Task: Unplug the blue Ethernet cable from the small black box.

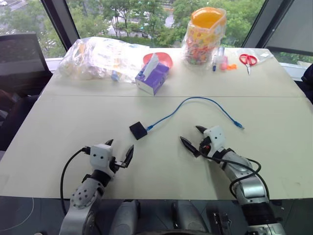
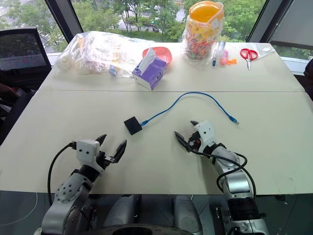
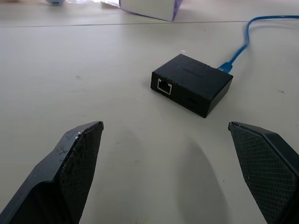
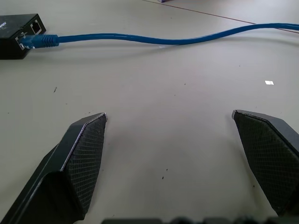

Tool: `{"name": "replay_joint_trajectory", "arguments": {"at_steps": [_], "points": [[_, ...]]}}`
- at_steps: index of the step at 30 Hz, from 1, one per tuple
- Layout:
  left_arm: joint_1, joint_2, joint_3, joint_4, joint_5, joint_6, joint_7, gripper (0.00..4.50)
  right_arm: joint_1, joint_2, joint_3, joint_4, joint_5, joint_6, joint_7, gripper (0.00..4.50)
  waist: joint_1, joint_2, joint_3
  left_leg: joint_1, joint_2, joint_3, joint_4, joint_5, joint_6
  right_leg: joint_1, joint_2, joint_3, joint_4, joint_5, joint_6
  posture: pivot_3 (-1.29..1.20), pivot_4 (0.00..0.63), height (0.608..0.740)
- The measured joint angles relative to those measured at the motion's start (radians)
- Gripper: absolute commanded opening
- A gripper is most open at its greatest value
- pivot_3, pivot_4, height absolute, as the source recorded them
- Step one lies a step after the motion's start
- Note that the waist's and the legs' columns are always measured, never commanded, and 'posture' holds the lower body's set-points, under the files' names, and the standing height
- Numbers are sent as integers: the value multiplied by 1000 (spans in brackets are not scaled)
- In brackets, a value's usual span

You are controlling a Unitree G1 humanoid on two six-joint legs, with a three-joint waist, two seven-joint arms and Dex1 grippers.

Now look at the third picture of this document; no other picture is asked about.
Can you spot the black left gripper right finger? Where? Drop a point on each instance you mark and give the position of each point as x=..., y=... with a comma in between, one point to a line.
x=264, y=168

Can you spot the round pale blue object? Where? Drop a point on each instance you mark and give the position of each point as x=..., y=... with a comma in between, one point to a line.
x=54, y=2

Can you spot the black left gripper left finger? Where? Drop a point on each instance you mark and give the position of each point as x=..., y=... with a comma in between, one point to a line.
x=70, y=172

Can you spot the white and purple carton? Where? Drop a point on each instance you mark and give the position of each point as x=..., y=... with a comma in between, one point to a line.
x=151, y=8

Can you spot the black network adapter box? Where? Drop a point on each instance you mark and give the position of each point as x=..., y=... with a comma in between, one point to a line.
x=194, y=84

